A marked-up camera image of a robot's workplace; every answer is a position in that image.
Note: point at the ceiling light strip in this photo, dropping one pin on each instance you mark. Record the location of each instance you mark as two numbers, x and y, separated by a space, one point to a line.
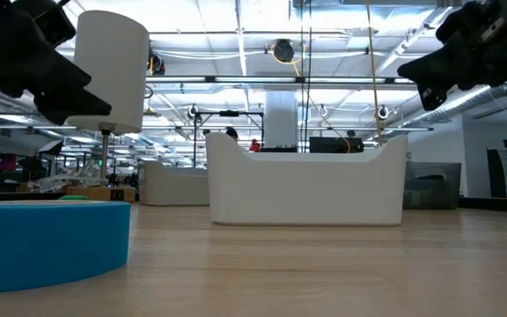
258 79

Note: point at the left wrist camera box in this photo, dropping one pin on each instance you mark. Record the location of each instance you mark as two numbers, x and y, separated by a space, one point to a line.
55 24

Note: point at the green mini stapler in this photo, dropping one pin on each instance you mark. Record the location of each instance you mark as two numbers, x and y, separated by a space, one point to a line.
73 198

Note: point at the black background screen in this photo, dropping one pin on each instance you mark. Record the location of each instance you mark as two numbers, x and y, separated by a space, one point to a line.
335 145

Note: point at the white plastic bin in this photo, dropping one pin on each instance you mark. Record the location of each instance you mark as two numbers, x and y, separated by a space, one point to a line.
306 189

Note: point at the red background object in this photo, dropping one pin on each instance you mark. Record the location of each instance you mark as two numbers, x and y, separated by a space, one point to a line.
254 146

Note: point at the black background gantry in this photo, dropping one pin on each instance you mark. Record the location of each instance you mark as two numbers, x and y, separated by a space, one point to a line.
229 113

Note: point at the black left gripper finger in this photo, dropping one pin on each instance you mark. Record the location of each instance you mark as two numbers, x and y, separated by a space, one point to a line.
75 105
66 72

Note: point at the white round column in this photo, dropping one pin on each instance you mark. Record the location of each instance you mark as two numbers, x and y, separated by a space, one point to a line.
281 119

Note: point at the dark grey translucent bin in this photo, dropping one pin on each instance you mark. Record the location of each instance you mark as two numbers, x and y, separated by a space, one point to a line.
431 193

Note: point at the person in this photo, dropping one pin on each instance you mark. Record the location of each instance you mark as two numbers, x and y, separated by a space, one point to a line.
232 133

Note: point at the white shade table lamp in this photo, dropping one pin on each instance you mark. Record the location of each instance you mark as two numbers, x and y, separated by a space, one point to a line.
108 66

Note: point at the light grey plastic bin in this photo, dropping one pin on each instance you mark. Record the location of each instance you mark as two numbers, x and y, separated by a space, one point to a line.
170 185

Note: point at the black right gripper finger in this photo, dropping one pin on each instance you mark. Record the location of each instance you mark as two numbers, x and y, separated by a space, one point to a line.
434 66
431 97

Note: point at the silver ventilation duct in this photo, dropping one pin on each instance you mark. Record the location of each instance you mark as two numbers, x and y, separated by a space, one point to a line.
465 103

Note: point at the light blue tape roll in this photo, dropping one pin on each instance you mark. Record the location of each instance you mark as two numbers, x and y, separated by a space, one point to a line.
46 246

